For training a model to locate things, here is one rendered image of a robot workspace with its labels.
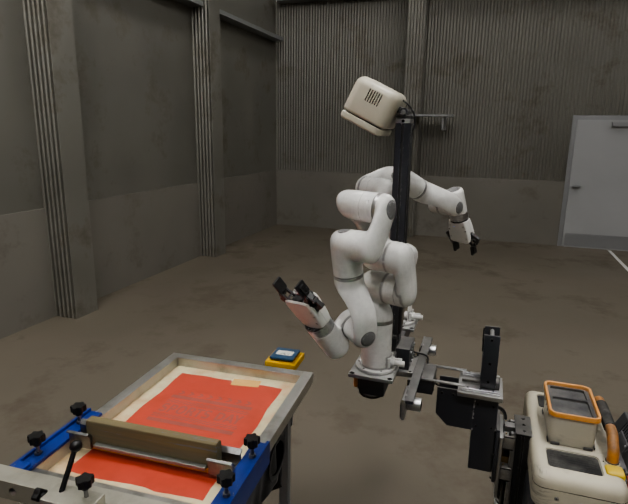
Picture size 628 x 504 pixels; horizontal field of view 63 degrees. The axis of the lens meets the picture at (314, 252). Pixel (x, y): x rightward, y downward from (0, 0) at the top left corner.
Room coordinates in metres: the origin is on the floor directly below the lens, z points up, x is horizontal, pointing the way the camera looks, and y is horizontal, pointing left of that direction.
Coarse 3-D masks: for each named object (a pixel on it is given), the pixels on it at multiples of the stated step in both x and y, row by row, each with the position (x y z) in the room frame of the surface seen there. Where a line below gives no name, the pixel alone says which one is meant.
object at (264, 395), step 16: (256, 400) 1.61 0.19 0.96; (272, 400) 1.62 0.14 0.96; (256, 416) 1.51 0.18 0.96; (192, 432) 1.42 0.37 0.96; (208, 432) 1.42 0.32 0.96; (240, 432) 1.42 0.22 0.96; (160, 464) 1.26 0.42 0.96; (144, 480) 1.19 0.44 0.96; (160, 480) 1.19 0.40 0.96; (176, 480) 1.19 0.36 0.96; (192, 480) 1.19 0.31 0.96; (208, 480) 1.19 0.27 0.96; (192, 496) 1.13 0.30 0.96
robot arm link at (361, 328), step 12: (360, 276) 1.35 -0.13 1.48; (336, 288) 1.37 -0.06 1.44; (348, 288) 1.34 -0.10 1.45; (360, 288) 1.35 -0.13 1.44; (348, 300) 1.33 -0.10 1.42; (360, 300) 1.33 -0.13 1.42; (360, 312) 1.32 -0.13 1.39; (372, 312) 1.34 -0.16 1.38; (348, 324) 1.37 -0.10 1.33; (360, 324) 1.32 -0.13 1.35; (372, 324) 1.33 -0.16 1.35; (348, 336) 1.36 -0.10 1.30; (360, 336) 1.32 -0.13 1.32; (372, 336) 1.34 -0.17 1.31
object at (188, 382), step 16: (176, 384) 1.72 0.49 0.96; (192, 384) 1.72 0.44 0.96; (208, 384) 1.72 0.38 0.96; (224, 384) 1.72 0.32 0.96; (160, 400) 1.60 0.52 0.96; (144, 416) 1.50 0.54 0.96; (80, 464) 1.25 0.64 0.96; (96, 464) 1.25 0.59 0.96; (112, 464) 1.25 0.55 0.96; (128, 464) 1.26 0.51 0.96; (144, 464) 1.26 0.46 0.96; (112, 480) 1.19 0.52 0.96; (128, 480) 1.19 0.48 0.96
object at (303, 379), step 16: (160, 368) 1.78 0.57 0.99; (208, 368) 1.84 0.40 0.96; (224, 368) 1.82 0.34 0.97; (240, 368) 1.80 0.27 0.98; (256, 368) 1.79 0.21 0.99; (272, 368) 1.79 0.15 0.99; (144, 384) 1.66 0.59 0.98; (304, 384) 1.67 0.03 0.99; (112, 400) 1.54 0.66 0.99; (128, 400) 1.57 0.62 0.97; (288, 400) 1.55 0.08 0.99; (112, 416) 1.49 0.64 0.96; (288, 416) 1.48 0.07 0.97; (272, 432) 1.37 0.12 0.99; (64, 448) 1.29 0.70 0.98; (48, 464) 1.23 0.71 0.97; (144, 496) 1.09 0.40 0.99; (160, 496) 1.09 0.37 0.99
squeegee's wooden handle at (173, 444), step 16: (96, 416) 1.33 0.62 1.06; (96, 432) 1.30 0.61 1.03; (112, 432) 1.28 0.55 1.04; (128, 432) 1.27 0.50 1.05; (144, 432) 1.25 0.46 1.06; (160, 432) 1.25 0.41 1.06; (176, 432) 1.25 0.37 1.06; (128, 448) 1.27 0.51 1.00; (144, 448) 1.25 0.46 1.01; (160, 448) 1.24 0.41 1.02; (176, 448) 1.23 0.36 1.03; (192, 448) 1.21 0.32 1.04; (208, 448) 1.20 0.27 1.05
